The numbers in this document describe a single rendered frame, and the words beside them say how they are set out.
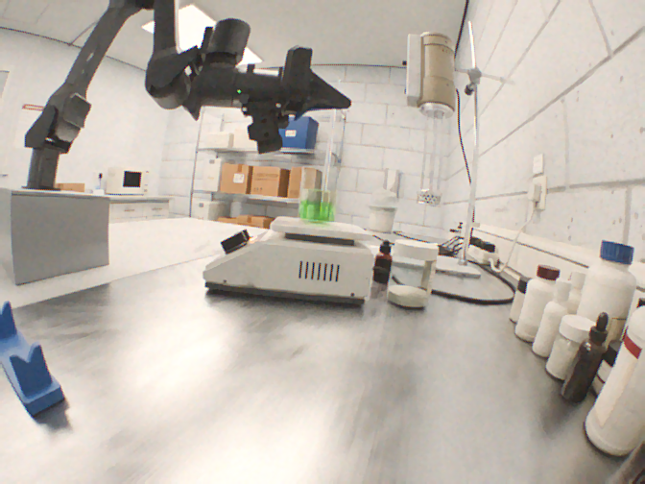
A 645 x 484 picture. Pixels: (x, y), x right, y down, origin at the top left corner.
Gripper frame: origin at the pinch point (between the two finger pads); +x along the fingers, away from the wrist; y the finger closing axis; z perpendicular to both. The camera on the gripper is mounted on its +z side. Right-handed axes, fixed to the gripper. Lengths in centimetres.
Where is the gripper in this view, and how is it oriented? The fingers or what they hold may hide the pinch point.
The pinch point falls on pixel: (325, 99)
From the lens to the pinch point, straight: 41.3
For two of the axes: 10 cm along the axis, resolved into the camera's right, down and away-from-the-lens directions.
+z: -1.2, 9.8, 1.4
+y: 2.2, 1.7, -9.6
